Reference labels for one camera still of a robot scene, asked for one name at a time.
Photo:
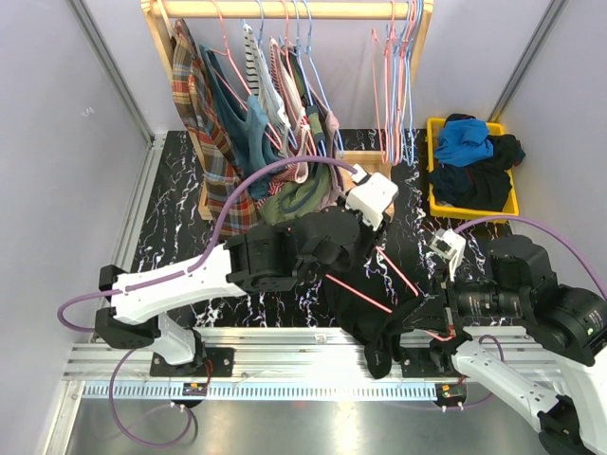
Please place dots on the pink hanging garment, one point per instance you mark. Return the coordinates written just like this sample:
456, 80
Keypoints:
314, 126

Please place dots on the plaid hanging shirt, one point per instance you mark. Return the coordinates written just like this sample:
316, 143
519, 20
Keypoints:
194, 103

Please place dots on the black garment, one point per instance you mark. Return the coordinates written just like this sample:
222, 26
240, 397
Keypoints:
377, 332

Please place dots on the green hanging garment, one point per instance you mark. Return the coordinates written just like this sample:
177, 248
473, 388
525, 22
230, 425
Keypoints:
299, 189

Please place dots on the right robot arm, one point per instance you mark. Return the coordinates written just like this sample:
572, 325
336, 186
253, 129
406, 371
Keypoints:
568, 322

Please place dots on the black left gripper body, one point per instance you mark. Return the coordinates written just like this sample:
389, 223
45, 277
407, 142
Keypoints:
360, 250

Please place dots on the pink wire hanger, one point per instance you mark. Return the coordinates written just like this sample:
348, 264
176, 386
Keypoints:
378, 250
386, 77

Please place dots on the teal hanging tank top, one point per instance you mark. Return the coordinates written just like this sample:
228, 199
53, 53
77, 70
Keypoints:
244, 120

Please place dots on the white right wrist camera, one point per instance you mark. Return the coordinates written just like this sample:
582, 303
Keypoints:
450, 246

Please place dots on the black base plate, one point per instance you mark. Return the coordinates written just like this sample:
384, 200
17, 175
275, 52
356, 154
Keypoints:
216, 361
427, 363

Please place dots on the wooden clothes rack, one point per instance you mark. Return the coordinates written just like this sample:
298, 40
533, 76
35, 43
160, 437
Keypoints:
161, 17

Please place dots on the empty hangers bunch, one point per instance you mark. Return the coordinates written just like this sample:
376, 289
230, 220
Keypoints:
407, 37

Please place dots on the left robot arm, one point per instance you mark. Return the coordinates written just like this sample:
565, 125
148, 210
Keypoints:
265, 259

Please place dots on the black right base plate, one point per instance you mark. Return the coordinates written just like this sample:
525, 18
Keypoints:
427, 363

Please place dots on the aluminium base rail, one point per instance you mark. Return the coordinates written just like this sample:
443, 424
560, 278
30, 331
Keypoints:
270, 364

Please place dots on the blue tank top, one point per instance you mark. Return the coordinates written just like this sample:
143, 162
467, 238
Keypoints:
463, 142

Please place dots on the dark clothes pile in bin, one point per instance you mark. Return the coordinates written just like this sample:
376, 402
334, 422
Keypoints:
484, 185

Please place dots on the striped hanging garment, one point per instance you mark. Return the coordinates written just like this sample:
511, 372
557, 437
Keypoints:
261, 85

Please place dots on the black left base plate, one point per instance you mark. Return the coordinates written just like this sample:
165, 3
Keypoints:
216, 361

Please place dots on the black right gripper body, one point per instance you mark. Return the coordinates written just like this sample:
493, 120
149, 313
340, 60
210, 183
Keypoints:
484, 299

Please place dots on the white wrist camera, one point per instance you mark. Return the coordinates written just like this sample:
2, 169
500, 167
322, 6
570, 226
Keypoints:
450, 246
372, 195

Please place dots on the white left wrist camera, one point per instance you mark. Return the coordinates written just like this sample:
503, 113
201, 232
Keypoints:
372, 195

